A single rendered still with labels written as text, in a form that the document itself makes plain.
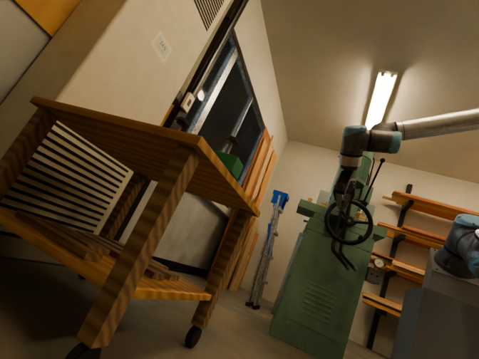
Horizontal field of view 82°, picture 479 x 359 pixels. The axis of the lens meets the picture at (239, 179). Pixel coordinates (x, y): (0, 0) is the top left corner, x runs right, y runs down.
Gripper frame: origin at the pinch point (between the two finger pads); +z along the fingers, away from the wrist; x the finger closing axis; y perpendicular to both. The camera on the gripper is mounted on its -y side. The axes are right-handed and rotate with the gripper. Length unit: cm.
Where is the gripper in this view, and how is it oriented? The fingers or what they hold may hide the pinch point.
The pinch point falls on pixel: (341, 209)
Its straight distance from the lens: 133.0
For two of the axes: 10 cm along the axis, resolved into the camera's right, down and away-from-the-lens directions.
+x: -8.6, -1.9, 4.8
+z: -0.3, 9.5, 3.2
